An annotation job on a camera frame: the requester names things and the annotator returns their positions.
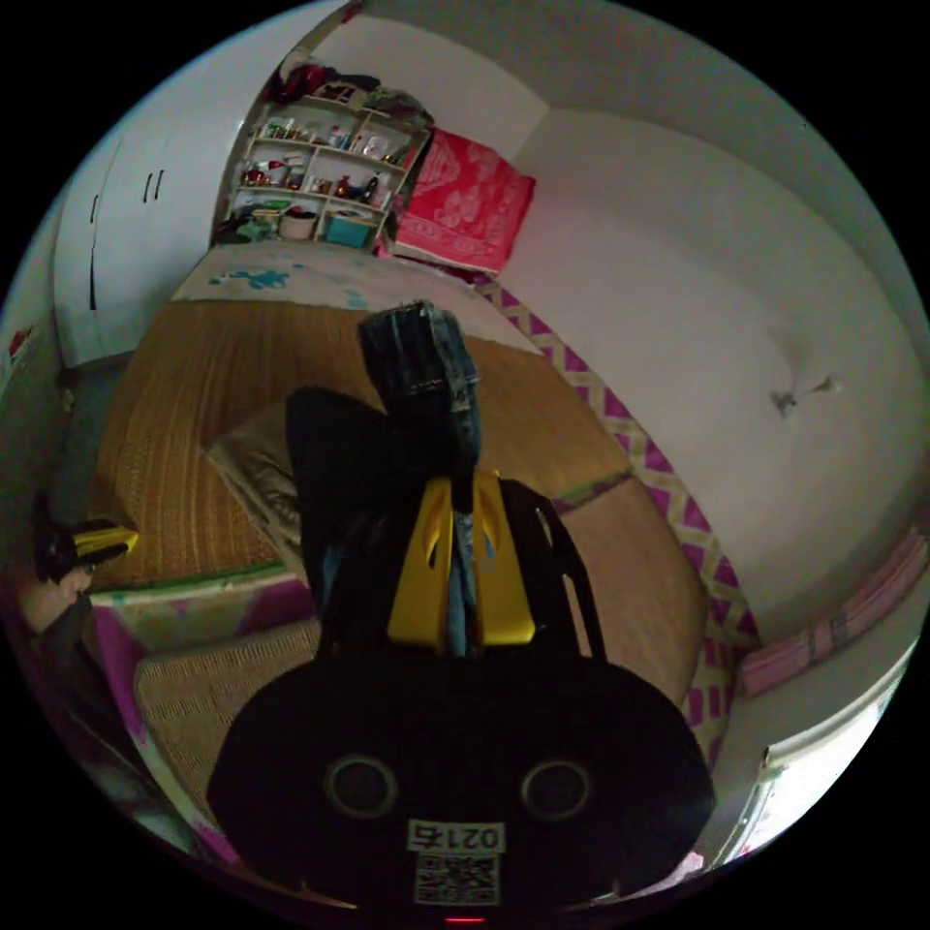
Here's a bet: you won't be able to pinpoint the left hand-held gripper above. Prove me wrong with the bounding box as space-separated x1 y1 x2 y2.
31 493 140 584

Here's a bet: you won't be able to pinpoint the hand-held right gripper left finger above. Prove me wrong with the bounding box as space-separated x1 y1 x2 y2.
387 478 457 649

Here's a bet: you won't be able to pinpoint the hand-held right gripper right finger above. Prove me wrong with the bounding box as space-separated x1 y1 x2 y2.
473 470 538 647

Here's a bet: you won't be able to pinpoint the blue jeans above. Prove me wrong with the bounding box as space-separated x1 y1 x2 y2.
285 297 504 660

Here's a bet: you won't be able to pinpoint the person's left hand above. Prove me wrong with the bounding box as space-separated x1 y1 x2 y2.
15 572 90 635

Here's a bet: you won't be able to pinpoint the brown cushion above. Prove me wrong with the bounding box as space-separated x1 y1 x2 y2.
205 403 315 576

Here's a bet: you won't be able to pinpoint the bed with woven mat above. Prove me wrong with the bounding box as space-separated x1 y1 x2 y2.
72 239 764 866

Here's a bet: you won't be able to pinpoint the white wardrobe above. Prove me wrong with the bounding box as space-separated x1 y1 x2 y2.
51 108 250 368

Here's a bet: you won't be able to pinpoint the window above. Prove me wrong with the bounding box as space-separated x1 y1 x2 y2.
715 653 925 870

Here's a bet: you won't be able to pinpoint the folded red patterned quilt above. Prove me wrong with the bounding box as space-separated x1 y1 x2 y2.
390 127 539 275

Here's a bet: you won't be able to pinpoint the white open shelf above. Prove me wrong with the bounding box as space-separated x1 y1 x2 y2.
212 61 439 254

